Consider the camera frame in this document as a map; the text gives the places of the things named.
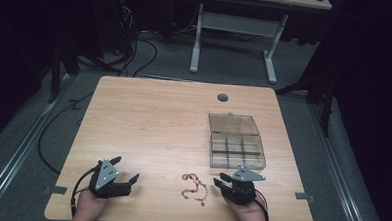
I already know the grey tape strip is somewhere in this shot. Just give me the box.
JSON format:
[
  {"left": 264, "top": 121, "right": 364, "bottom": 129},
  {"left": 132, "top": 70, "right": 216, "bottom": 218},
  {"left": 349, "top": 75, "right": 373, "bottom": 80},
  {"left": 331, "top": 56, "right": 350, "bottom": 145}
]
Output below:
[
  {"left": 294, "top": 191, "right": 317, "bottom": 202},
  {"left": 42, "top": 184, "right": 69, "bottom": 196}
]

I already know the black floor cable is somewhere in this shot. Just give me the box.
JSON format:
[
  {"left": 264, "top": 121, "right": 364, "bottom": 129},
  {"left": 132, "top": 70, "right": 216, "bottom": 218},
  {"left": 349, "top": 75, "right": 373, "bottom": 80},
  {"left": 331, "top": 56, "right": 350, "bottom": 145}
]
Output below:
[{"left": 36, "top": 89, "right": 97, "bottom": 178}]

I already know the bundle of black cables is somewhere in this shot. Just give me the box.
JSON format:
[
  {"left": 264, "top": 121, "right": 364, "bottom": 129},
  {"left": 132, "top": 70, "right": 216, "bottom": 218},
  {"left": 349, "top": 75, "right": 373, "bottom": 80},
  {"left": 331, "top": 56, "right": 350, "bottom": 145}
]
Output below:
[{"left": 81, "top": 0, "right": 162, "bottom": 80}]

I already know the person's left hand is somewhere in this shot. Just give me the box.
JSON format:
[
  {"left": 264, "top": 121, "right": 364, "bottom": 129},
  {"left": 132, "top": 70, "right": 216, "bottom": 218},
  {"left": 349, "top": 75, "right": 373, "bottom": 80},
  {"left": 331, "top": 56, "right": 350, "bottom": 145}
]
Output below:
[{"left": 71, "top": 186, "right": 111, "bottom": 221}]

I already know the gold beaded necklace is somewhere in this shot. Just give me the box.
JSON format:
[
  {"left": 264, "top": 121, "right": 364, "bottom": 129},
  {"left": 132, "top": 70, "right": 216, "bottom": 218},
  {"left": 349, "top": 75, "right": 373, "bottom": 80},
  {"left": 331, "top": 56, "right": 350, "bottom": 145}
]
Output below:
[{"left": 180, "top": 172, "right": 211, "bottom": 208}]

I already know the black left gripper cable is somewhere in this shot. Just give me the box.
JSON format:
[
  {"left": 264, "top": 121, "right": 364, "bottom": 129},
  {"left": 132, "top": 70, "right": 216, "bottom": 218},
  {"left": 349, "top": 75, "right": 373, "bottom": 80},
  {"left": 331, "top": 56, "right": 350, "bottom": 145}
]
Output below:
[{"left": 69, "top": 166, "right": 101, "bottom": 219}]

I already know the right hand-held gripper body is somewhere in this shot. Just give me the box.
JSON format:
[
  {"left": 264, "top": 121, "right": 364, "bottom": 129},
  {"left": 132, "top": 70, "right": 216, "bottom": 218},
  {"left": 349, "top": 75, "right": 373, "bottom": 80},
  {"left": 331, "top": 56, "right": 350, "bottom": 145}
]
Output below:
[{"left": 220, "top": 164, "right": 268, "bottom": 208}]

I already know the clear plastic compartment box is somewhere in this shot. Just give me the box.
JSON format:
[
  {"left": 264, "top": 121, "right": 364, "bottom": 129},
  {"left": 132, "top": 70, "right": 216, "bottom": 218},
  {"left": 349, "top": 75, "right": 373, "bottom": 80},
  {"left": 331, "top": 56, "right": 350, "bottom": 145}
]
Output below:
[{"left": 205, "top": 111, "right": 270, "bottom": 172}]

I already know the metal floor rail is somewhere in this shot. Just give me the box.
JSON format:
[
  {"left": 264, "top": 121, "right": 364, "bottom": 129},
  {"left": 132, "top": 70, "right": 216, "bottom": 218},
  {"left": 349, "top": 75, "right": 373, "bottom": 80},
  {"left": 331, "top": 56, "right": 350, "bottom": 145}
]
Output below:
[
  {"left": 0, "top": 69, "right": 79, "bottom": 221},
  {"left": 302, "top": 100, "right": 376, "bottom": 221}
]

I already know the person's right hand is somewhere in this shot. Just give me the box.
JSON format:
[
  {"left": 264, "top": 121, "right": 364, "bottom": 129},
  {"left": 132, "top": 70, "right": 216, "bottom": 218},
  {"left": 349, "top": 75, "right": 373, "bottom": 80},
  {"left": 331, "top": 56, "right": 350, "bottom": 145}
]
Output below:
[{"left": 221, "top": 190, "right": 271, "bottom": 221}]

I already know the black metal stand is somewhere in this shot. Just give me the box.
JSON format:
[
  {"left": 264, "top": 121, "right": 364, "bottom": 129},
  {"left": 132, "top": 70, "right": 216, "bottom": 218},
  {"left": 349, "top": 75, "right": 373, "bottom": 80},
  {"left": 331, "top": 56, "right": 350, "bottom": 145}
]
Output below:
[
  {"left": 272, "top": 57, "right": 342, "bottom": 139},
  {"left": 46, "top": 30, "right": 83, "bottom": 105}
]

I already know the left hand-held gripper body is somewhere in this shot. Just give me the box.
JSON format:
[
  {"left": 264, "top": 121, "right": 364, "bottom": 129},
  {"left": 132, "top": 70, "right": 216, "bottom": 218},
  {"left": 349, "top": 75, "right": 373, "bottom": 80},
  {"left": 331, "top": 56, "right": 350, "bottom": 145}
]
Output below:
[{"left": 87, "top": 157, "right": 135, "bottom": 201}]

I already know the white-legged background desk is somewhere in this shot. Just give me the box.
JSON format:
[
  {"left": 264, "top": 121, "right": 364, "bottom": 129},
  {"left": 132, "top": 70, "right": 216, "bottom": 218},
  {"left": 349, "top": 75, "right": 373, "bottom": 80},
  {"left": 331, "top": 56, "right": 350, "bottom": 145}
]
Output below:
[{"left": 188, "top": 0, "right": 334, "bottom": 88}]

